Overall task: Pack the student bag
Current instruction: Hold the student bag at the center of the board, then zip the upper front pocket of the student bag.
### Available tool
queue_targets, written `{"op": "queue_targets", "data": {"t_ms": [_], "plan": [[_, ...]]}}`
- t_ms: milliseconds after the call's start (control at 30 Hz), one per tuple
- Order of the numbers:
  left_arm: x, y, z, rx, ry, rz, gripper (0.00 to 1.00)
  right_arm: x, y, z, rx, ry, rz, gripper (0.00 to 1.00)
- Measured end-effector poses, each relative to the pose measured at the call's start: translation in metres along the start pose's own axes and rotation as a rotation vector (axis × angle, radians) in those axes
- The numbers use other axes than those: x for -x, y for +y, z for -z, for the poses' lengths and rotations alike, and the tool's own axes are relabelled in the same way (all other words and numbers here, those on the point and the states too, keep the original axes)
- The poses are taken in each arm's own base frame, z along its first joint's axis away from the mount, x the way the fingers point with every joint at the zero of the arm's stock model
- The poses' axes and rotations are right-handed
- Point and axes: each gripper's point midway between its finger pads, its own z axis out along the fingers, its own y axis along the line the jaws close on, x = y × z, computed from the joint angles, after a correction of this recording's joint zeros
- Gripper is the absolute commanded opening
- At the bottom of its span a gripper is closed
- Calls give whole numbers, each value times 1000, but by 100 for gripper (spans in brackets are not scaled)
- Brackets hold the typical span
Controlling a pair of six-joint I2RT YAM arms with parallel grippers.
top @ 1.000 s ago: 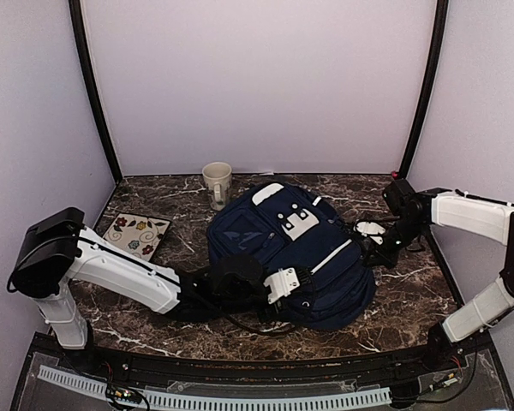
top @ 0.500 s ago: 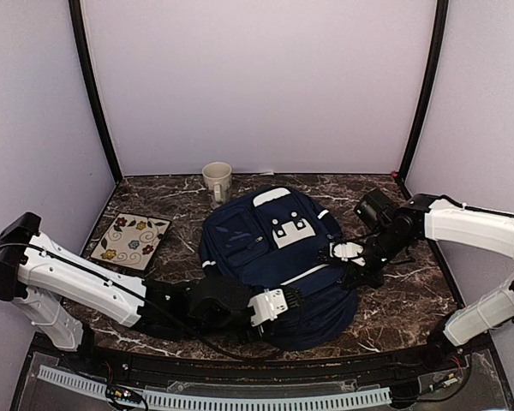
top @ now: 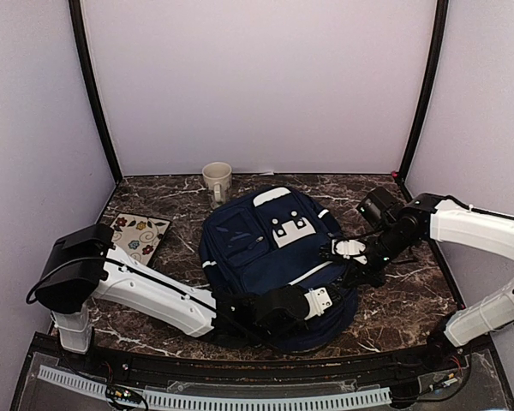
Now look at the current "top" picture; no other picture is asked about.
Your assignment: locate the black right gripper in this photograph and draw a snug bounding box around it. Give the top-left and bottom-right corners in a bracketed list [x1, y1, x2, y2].
[342, 223, 415, 289]

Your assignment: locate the navy blue student backpack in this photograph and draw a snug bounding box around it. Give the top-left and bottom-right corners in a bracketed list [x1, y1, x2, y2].
[199, 187, 358, 328]

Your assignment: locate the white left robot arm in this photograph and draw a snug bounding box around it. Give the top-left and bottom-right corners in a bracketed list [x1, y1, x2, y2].
[25, 223, 346, 373]

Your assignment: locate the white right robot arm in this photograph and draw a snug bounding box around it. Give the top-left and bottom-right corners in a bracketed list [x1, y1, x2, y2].
[320, 187, 514, 372]

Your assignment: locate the cream seashell mug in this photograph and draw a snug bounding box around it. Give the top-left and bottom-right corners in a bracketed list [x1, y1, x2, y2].
[202, 162, 232, 209]

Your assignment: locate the black front table rail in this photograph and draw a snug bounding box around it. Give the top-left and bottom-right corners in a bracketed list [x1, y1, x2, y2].
[90, 347, 430, 383]

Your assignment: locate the white cable duct strip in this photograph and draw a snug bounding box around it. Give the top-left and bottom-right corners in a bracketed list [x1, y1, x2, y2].
[36, 366, 392, 410]

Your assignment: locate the black right frame post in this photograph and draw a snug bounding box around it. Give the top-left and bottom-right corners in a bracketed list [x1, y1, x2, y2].
[392, 0, 449, 191]

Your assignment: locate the black frame post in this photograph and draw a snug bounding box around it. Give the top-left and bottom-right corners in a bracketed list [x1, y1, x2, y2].
[68, 0, 123, 185]
[392, 0, 449, 191]

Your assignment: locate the black left frame post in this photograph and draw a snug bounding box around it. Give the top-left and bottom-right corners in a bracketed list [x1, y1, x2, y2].
[68, 0, 123, 185]

